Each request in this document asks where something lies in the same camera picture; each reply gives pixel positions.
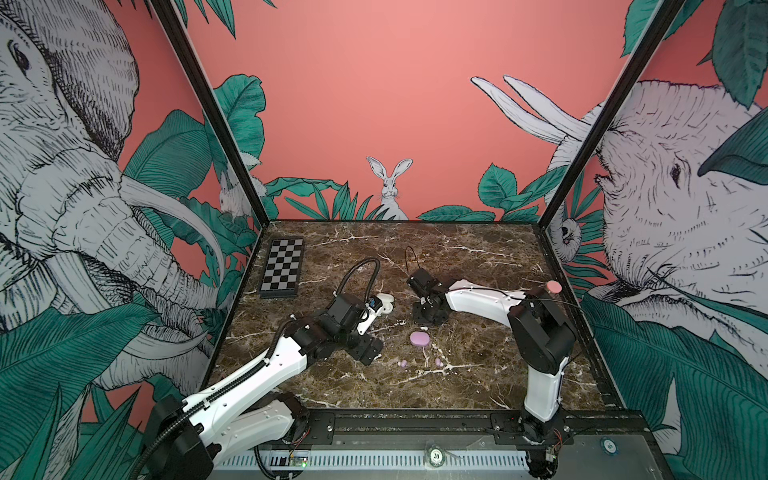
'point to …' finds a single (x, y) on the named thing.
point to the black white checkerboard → (282, 269)
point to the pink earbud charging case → (419, 338)
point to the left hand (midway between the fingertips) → (371, 333)
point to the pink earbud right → (438, 362)
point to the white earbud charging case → (386, 300)
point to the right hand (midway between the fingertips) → (417, 319)
